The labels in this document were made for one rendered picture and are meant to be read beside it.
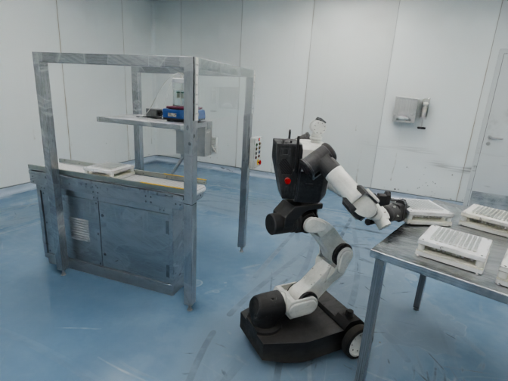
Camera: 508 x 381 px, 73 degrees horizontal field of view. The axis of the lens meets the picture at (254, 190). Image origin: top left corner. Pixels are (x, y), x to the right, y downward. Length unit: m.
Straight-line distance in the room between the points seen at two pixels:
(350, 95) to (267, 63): 1.44
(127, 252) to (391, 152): 4.09
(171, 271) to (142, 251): 0.26
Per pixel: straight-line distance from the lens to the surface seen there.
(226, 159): 6.34
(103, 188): 2.58
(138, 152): 3.48
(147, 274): 2.68
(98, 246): 2.86
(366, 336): 1.82
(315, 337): 2.08
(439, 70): 5.51
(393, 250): 1.63
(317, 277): 2.11
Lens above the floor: 1.45
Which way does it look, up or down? 16 degrees down
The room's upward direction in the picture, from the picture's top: 3 degrees clockwise
